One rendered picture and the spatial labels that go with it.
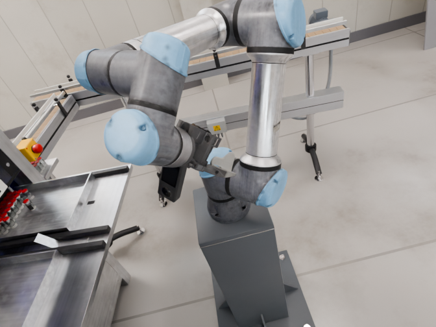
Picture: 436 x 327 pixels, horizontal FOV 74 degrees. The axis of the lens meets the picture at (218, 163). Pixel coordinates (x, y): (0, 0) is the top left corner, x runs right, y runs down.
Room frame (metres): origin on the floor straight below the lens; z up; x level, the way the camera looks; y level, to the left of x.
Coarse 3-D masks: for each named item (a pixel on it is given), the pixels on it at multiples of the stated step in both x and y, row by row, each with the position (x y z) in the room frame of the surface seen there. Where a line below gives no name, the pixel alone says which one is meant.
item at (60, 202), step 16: (80, 176) 0.93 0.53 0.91; (32, 192) 0.96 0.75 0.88; (48, 192) 0.93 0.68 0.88; (64, 192) 0.90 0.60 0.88; (80, 192) 0.87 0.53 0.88; (48, 208) 0.83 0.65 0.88; (64, 208) 0.80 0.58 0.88; (80, 208) 0.77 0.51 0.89; (32, 224) 0.77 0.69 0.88; (48, 224) 0.75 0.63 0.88; (64, 224) 0.72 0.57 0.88; (0, 240) 0.72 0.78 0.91
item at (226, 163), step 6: (216, 156) 0.49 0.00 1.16; (228, 156) 0.50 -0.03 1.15; (234, 156) 0.50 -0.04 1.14; (210, 162) 0.48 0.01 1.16; (216, 162) 0.48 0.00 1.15; (222, 162) 0.49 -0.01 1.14; (228, 162) 0.49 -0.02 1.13; (222, 168) 0.48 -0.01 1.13; (228, 168) 0.49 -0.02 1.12; (228, 174) 0.48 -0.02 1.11; (234, 174) 0.49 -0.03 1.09
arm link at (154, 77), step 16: (160, 32) 0.44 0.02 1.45; (144, 48) 0.43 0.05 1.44; (160, 48) 0.42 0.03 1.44; (176, 48) 0.42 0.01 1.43; (112, 64) 0.46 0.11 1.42; (128, 64) 0.44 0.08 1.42; (144, 64) 0.42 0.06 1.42; (160, 64) 0.41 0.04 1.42; (176, 64) 0.41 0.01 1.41; (112, 80) 0.45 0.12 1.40; (128, 80) 0.43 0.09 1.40; (144, 80) 0.40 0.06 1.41; (160, 80) 0.40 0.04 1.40; (176, 80) 0.40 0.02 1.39; (128, 96) 0.45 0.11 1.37; (144, 96) 0.39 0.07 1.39; (160, 96) 0.38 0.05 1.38; (176, 96) 0.40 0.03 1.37; (176, 112) 0.40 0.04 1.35
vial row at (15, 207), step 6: (18, 192) 0.92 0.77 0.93; (18, 198) 0.90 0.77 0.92; (24, 198) 0.92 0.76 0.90; (12, 204) 0.86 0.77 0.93; (18, 204) 0.88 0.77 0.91; (24, 204) 0.89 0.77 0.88; (6, 210) 0.83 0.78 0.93; (12, 210) 0.84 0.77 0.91; (18, 210) 0.86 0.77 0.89; (6, 216) 0.81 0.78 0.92; (12, 216) 0.83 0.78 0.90; (0, 222) 0.78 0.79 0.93; (0, 228) 0.76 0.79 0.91; (6, 228) 0.78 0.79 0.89
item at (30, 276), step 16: (16, 256) 0.61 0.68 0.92; (32, 256) 0.60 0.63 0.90; (48, 256) 0.60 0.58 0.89; (0, 272) 0.60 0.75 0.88; (16, 272) 0.58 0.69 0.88; (32, 272) 0.56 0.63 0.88; (48, 272) 0.52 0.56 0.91; (0, 288) 0.54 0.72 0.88; (16, 288) 0.52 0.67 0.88; (32, 288) 0.51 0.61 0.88; (48, 288) 0.49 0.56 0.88; (0, 304) 0.49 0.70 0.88; (16, 304) 0.47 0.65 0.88; (32, 304) 0.44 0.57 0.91; (0, 320) 0.44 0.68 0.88; (16, 320) 0.42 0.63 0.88; (32, 320) 0.41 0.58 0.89
